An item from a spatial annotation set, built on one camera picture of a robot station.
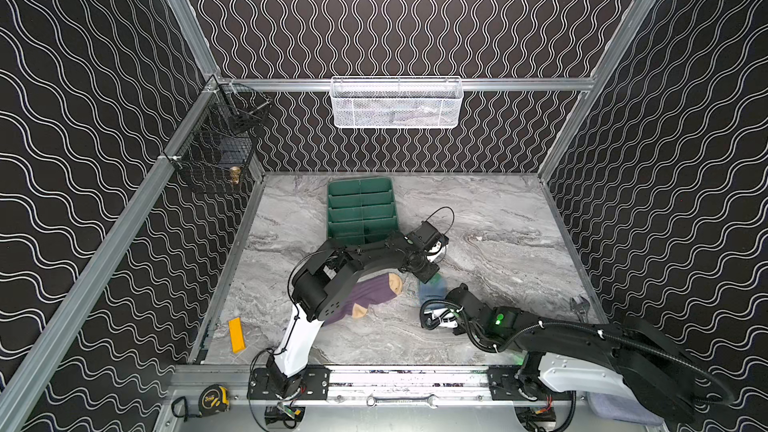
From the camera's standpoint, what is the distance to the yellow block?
0.81m

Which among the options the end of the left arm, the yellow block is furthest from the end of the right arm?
the yellow block

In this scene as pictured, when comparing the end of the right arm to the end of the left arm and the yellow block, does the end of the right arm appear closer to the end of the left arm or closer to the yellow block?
the end of the left arm
